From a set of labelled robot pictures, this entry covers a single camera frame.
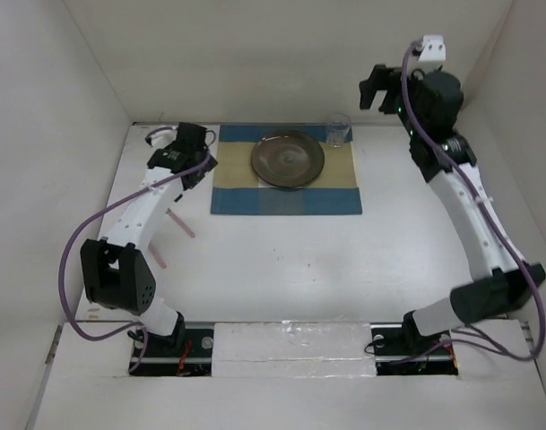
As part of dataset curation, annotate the clear plastic cup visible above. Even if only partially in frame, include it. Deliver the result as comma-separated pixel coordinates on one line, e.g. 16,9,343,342
325,112,351,148

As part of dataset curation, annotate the pink handled fork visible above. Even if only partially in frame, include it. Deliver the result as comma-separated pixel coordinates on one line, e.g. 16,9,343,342
148,242,167,269

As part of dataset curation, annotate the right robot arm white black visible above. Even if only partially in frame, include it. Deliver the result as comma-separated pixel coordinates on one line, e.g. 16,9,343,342
360,64,546,353

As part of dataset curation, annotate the aluminium rail right side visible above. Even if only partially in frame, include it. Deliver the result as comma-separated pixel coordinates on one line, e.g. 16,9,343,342
431,116,541,359

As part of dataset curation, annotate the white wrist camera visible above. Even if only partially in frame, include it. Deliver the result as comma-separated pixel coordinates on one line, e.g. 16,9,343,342
412,35,446,64
145,128,176,148

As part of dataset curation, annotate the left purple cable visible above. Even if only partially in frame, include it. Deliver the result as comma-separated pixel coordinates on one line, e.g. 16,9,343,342
58,126,216,374

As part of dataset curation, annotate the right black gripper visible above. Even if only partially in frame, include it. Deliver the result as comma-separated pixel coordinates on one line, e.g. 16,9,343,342
360,64,426,138

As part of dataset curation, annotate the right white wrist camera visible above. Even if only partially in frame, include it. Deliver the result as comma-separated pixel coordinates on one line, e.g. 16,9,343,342
412,35,446,64

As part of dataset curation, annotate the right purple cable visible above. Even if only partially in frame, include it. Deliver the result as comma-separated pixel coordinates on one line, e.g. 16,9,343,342
388,39,546,366

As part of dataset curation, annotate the dark olive round plate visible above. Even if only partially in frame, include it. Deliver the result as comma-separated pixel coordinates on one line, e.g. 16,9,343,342
250,130,325,188

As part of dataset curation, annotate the pink handled knife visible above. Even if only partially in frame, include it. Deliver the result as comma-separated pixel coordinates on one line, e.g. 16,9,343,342
166,209,195,238

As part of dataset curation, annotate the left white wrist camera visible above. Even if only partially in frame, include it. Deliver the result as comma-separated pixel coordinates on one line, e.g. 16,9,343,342
145,128,176,148

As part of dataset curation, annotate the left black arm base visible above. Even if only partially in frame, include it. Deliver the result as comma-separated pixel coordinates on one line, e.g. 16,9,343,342
128,322,215,377

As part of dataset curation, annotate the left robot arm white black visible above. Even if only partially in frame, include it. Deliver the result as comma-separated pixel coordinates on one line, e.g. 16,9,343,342
80,123,217,356

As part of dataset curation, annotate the blue beige cloth placemat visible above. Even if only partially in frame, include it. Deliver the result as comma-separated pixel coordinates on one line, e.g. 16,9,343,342
211,124,362,216

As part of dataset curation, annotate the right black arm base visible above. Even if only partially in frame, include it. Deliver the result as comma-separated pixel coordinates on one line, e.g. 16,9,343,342
364,323,458,376

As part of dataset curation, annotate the purple cable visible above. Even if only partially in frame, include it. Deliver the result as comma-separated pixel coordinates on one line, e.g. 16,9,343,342
388,39,546,366
58,126,216,374

